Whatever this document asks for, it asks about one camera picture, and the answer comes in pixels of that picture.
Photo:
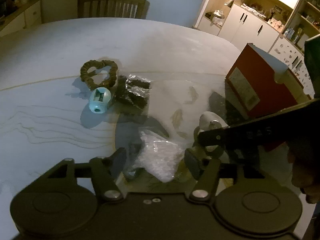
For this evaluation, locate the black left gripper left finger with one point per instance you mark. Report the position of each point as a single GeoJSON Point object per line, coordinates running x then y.
{"type": "Point", "coordinates": [105, 171]}

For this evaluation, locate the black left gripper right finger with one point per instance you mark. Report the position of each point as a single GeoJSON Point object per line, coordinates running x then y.
{"type": "Point", "coordinates": [205, 172]}

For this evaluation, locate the clear bubble plastic bag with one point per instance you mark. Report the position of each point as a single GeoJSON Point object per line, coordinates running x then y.
{"type": "Point", "coordinates": [159, 156]}

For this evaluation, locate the light blue round toy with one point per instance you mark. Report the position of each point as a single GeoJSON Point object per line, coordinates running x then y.
{"type": "Point", "coordinates": [99, 99]}

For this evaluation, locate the dark crinkled plastic packet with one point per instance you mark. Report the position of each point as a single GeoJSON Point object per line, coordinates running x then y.
{"type": "Point", "coordinates": [133, 90]}

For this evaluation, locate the person right hand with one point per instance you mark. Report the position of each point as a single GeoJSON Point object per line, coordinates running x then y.
{"type": "Point", "coordinates": [305, 172]}

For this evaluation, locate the red cardboard shoe box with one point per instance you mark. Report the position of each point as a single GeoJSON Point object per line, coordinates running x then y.
{"type": "Point", "coordinates": [263, 84]}

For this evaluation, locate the white fridge with magnets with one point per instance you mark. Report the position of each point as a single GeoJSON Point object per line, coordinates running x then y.
{"type": "Point", "coordinates": [286, 52]}

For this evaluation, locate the dark wooden chair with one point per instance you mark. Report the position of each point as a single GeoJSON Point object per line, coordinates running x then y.
{"type": "Point", "coordinates": [113, 8]}

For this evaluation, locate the white wall cabinet unit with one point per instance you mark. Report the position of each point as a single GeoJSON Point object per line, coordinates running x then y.
{"type": "Point", "coordinates": [240, 22]}

